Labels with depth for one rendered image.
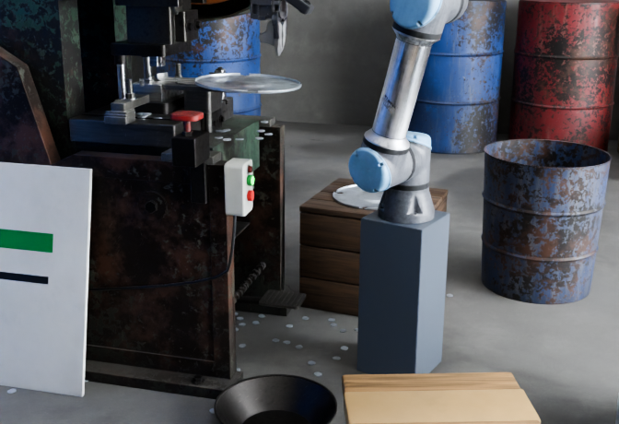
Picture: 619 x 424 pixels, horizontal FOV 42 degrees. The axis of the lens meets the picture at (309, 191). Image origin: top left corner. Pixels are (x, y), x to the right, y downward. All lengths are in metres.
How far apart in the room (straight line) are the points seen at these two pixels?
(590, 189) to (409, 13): 1.13
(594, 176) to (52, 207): 1.67
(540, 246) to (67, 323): 1.50
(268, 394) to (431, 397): 0.69
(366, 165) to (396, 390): 0.62
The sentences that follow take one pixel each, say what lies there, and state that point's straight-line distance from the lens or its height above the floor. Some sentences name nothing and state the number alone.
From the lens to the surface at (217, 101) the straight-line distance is 2.30.
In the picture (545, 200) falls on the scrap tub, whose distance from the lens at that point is 2.73.
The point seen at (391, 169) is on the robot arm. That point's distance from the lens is 2.00.
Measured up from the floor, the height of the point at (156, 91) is 0.76.
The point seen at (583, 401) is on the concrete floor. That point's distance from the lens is 2.33.
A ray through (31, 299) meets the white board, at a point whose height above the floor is 0.24.
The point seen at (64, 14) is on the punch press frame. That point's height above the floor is 0.97.
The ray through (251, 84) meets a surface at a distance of 2.21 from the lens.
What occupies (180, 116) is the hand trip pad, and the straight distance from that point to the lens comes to 1.94.
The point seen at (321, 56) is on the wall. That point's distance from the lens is 5.60.
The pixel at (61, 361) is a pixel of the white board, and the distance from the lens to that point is 2.30.
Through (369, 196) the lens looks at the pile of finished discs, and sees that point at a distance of 2.69.
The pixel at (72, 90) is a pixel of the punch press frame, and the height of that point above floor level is 0.77.
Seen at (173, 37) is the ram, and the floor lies 0.91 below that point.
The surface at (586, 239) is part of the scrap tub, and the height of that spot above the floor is 0.23.
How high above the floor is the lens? 1.12
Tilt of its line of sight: 16 degrees down
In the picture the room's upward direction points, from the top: straight up
